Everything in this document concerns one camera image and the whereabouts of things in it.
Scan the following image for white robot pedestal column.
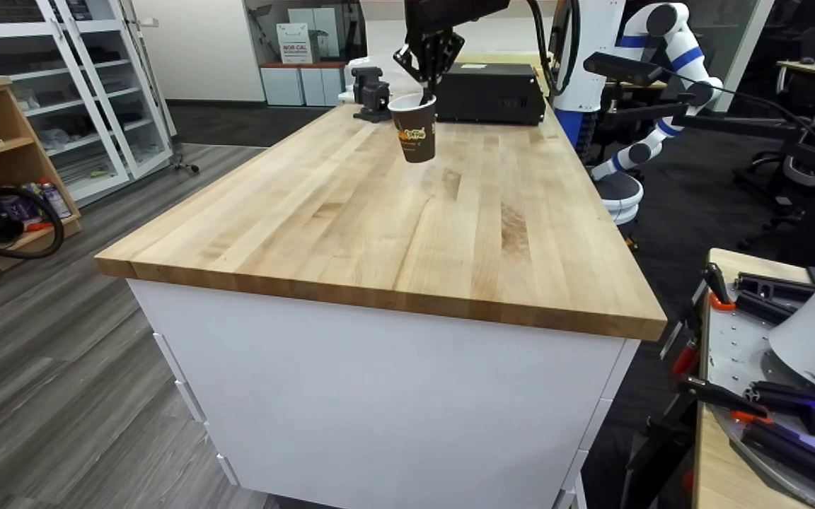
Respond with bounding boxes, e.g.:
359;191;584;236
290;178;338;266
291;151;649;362
552;0;629;154

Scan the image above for black cable bundle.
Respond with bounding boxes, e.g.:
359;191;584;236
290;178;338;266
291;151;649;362
0;185;69;264

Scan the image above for black bench vise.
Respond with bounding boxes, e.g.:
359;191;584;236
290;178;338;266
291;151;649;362
349;66;390;121

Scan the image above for black orange clamp tool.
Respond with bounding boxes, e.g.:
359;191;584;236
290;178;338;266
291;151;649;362
702;264;815;326

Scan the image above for brown paper coffee cup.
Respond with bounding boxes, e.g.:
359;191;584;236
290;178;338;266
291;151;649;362
389;99;436;164

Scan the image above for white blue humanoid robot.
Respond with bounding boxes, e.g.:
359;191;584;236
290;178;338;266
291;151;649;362
584;0;727;227

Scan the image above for light blue storage bins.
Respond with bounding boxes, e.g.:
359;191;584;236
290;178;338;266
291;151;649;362
261;66;344;107

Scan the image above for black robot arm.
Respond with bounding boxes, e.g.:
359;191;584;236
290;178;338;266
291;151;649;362
394;0;513;103

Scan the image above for black box on table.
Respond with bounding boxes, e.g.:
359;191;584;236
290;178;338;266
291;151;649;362
436;63;543;126

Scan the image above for white glass door cabinet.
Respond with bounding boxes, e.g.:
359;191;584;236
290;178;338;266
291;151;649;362
0;0;174;203

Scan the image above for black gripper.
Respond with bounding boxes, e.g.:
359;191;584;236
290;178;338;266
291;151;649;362
394;20;464;103

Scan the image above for white table cabinet base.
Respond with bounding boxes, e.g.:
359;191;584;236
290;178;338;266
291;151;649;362
134;281;636;509

